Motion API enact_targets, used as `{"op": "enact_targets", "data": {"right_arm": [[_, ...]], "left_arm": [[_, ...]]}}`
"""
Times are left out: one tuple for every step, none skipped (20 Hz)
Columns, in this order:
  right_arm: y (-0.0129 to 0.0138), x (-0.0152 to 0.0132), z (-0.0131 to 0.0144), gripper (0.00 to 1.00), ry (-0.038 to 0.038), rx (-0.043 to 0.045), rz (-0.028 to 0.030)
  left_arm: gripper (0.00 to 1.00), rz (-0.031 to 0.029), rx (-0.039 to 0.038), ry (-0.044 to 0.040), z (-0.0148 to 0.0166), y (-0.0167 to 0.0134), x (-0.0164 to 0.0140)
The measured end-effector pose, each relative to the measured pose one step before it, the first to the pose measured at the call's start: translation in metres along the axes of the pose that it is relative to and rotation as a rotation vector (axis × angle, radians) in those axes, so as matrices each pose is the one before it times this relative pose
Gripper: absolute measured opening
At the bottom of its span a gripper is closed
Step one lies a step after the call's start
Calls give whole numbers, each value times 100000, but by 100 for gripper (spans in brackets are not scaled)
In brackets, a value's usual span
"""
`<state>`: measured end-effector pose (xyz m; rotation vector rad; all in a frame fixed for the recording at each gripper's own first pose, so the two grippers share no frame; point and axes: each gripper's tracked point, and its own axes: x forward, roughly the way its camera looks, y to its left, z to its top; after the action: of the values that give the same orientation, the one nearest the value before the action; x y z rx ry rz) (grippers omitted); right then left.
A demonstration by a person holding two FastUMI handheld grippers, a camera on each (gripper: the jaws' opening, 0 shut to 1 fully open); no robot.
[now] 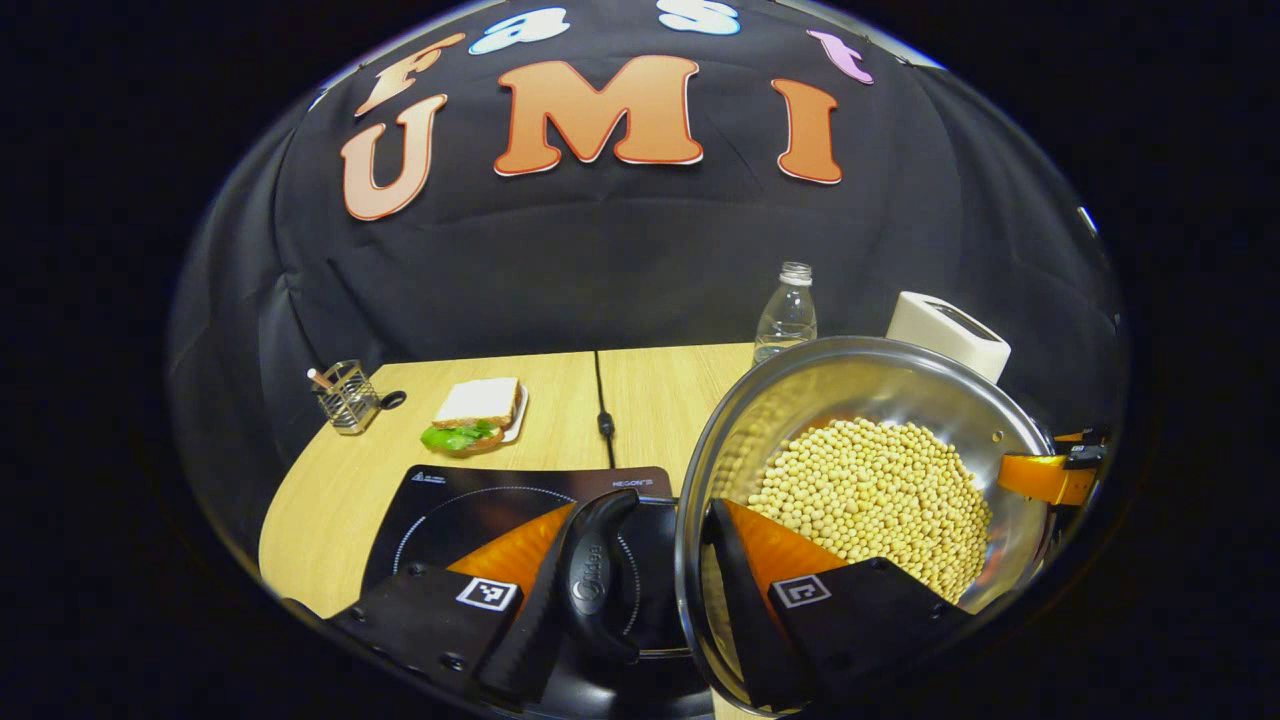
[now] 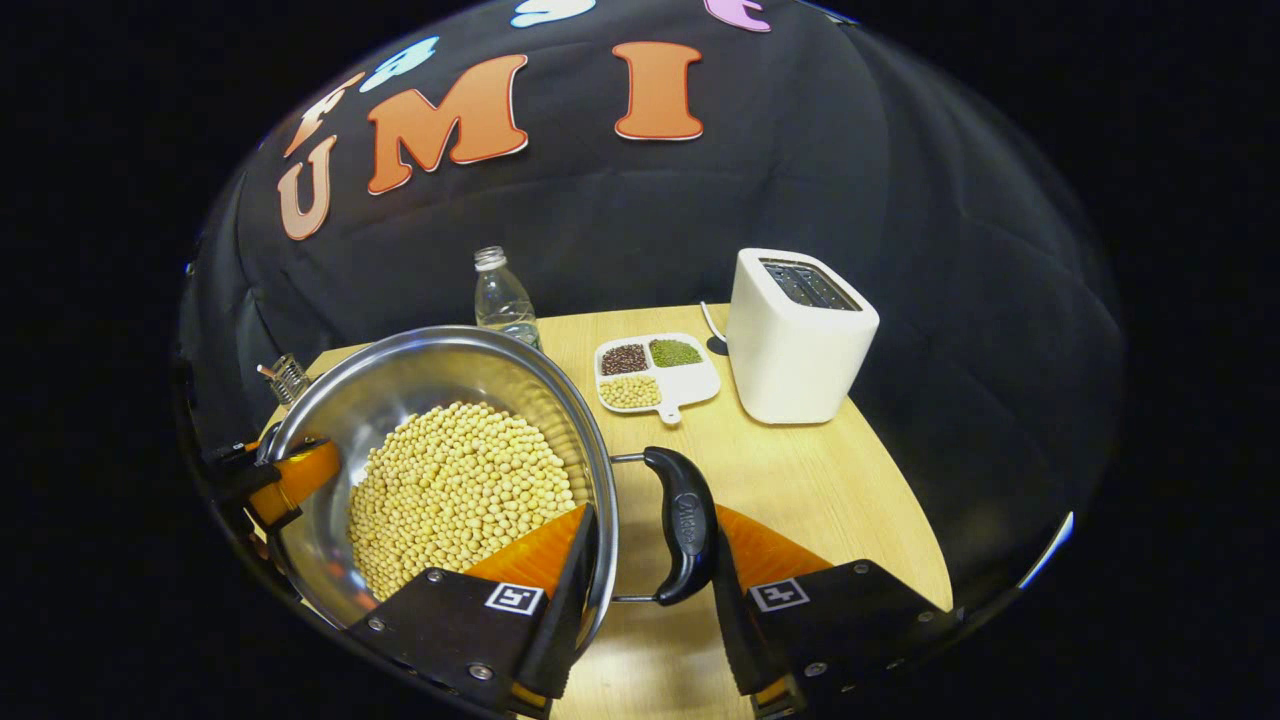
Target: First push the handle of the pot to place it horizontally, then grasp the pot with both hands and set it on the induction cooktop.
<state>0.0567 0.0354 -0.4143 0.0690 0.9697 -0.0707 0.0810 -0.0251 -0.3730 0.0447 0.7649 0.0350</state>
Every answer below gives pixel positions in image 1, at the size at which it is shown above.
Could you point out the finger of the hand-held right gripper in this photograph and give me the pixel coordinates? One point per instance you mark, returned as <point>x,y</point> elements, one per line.
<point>1040,478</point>
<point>1070,436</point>

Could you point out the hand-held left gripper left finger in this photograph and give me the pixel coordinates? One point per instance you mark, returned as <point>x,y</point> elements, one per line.
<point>530,620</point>

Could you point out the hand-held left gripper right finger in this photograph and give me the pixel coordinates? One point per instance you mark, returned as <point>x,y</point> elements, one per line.
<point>745,610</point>

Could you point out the black induction cooktop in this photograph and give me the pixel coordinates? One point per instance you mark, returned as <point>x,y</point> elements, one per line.
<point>460,510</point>

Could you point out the steel pot with soybeans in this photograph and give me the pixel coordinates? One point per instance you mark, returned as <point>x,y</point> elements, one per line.
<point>870,480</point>

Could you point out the white toaster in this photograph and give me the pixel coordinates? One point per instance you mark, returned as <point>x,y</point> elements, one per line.
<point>945,335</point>

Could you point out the sandwich on white plate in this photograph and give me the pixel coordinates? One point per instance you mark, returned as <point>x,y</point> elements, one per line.
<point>480,405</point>

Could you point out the small black knob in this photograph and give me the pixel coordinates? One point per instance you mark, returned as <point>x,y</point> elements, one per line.
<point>393,400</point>

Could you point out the clear plastic water bottle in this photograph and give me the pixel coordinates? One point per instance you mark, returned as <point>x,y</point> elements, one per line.
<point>787,315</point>

